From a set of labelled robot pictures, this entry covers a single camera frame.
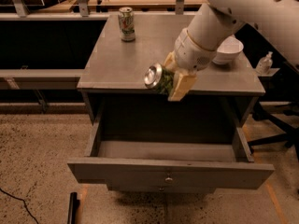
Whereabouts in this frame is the crushed green soda can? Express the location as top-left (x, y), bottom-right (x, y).
top-left (144, 63), bottom-right (174, 95)

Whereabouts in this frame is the black office chair base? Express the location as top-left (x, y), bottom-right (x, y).
top-left (248, 101), bottom-right (299, 161)

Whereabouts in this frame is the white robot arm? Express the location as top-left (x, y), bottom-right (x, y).
top-left (164, 0), bottom-right (299, 101)

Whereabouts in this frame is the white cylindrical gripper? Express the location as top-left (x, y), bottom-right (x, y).
top-left (163, 28), bottom-right (216, 102)

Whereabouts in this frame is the grey wooden drawer cabinet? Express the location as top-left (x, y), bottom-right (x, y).
top-left (77, 13), bottom-right (266, 145)

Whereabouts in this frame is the upright white green soda can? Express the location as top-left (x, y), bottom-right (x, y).
top-left (118, 7), bottom-right (135, 41)

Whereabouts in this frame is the clear hand sanitizer bottle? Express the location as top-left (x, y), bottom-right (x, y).
top-left (255, 51), bottom-right (273, 75)

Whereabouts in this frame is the open grey top drawer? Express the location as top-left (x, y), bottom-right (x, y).
top-left (66, 101), bottom-right (276, 191)

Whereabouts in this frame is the black floor cable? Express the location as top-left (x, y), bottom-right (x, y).
top-left (0, 187), bottom-right (41, 224)

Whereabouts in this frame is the round metal drawer knob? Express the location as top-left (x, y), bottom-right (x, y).
top-left (164, 175), bottom-right (174, 184)

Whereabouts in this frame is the white ceramic bowl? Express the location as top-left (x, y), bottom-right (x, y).
top-left (212, 35), bottom-right (244, 64)

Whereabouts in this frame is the black bar on floor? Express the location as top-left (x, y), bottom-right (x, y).
top-left (67, 192), bottom-right (79, 224)

